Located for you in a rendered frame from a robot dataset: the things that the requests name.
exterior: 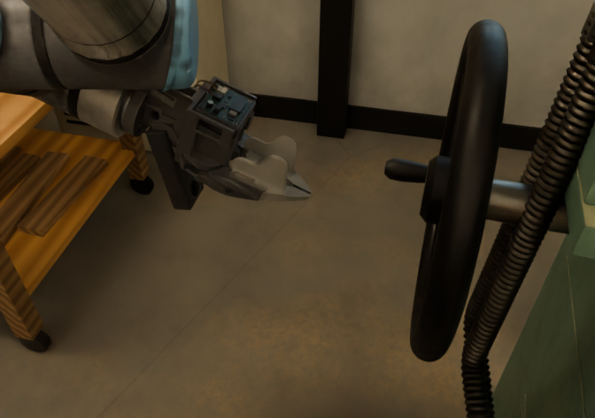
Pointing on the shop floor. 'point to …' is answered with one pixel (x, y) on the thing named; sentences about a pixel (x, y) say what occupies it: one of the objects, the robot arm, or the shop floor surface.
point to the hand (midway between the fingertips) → (297, 195)
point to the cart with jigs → (50, 200)
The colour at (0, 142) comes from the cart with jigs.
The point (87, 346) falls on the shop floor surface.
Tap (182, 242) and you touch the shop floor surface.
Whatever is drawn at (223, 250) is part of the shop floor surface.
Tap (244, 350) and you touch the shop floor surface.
